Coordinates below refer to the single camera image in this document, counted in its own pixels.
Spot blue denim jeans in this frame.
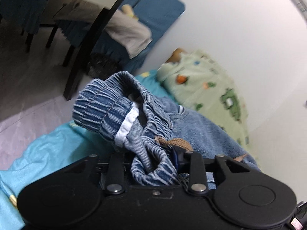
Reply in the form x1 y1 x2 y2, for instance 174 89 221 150
72 72 257 186

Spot green dinosaur fleece blanket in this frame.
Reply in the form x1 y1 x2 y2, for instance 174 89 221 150
157 49 250 150

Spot teal patterned bed sheet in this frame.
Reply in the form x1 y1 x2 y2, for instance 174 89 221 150
0 69 181 230

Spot beige folded cloth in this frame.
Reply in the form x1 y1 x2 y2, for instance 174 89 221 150
105 10 153 59

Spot blue cushioned headboard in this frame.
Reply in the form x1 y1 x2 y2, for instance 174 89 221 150
121 0 185 48

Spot dark wooden table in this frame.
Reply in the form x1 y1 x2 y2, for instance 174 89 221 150
23 0 130 101

